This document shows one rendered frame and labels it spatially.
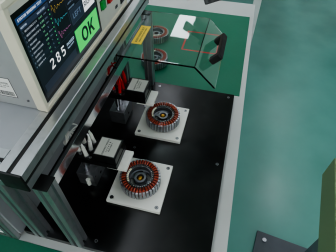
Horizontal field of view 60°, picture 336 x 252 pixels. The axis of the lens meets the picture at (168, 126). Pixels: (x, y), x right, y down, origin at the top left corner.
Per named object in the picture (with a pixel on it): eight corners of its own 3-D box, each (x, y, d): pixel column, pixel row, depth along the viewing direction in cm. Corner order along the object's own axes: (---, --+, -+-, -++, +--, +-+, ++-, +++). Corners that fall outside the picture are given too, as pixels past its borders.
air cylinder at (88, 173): (106, 164, 87) (103, 154, 83) (96, 186, 82) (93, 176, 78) (91, 161, 88) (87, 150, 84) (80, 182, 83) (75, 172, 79)
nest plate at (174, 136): (189, 111, 102) (189, 108, 101) (179, 144, 92) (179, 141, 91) (148, 103, 104) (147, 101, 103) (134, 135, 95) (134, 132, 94)
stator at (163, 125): (182, 111, 100) (183, 103, 97) (175, 136, 93) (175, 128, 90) (151, 106, 102) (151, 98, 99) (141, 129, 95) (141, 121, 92)
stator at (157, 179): (163, 167, 85) (162, 159, 82) (158, 202, 78) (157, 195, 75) (125, 163, 86) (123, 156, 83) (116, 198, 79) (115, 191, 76)
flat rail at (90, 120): (148, 24, 94) (148, 16, 91) (52, 194, 54) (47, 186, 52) (145, 24, 94) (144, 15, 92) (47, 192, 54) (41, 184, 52)
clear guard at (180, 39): (226, 38, 90) (229, 20, 85) (215, 89, 74) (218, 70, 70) (125, 25, 95) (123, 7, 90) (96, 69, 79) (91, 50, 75)
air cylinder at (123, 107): (132, 109, 103) (131, 97, 98) (125, 124, 98) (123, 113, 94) (119, 106, 103) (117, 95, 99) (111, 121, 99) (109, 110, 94)
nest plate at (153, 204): (173, 168, 86) (173, 165, 85) (159, 214, 77) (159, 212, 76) (125, 157, 89) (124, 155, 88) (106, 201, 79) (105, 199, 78)
